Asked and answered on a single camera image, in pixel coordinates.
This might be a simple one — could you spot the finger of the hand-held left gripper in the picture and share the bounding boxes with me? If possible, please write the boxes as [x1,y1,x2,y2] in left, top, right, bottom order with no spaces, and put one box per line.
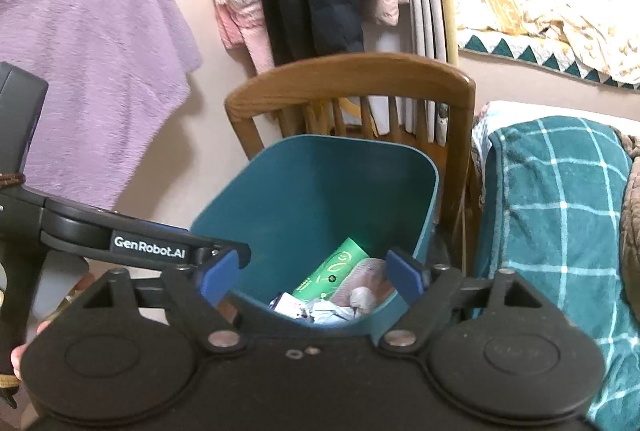
[109,228,252,271]
[142,222,190,235]

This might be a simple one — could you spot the teal plastic waste bin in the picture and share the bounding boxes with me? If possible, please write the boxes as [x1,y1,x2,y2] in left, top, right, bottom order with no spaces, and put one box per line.
[190,135,441,347]

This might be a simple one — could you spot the triangle pattern seat mat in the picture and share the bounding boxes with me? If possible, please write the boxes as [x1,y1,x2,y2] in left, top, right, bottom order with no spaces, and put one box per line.
[457,28,640,89]

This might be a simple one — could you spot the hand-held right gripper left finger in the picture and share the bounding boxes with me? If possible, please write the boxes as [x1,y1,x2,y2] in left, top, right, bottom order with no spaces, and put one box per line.
[80,247,249,354]

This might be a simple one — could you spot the wooden chair black seat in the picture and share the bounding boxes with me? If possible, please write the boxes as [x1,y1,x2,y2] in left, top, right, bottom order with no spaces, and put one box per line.
[225,52,485,277]

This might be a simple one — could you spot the cream floral quilt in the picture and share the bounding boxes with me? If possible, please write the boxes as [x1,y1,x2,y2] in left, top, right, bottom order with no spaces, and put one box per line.
[447,0,640,86]

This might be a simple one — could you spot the pale pink packet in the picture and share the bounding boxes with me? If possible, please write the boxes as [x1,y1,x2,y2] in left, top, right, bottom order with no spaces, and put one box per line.
[330,258,398,309]

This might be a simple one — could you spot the purple fleece robe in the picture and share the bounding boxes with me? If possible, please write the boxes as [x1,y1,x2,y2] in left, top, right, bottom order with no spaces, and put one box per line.
[0,0,203,214]

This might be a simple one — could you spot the teal plaid blanket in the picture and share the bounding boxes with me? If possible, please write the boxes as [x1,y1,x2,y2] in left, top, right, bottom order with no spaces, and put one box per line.
[472,116,640,431]

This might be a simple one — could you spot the brown fleece blanket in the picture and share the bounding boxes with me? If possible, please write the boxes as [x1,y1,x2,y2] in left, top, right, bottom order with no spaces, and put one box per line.
[612,128,640,312]

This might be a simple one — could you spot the white paper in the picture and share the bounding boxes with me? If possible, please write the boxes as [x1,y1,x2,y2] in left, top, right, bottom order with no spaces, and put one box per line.
[271,292,362,326]

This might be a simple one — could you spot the person's left hand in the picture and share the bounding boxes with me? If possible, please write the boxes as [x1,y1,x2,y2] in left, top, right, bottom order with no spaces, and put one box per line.
[11,318,53,384]

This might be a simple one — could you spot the green printed packet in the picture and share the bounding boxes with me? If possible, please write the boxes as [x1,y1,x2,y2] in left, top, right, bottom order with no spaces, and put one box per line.
[292,238,370,303]

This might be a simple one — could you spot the grey folding panels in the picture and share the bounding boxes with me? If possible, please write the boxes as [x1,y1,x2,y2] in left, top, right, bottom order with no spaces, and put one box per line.
[387,0,448,144]

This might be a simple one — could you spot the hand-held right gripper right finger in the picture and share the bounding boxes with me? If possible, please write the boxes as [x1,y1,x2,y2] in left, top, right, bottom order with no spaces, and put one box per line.
[377,247,543,354]

